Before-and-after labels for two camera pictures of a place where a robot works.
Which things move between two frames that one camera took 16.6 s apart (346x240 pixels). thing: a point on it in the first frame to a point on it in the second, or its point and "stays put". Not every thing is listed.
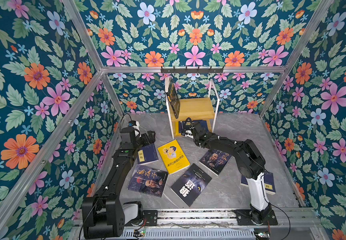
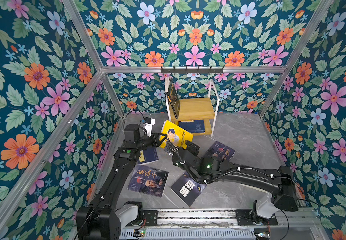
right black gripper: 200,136 to 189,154
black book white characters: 191,184 stays put
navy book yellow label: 183,125 stays put
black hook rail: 192,70 stays put
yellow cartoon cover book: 173,156 to 175,135
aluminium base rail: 302,219 stays put
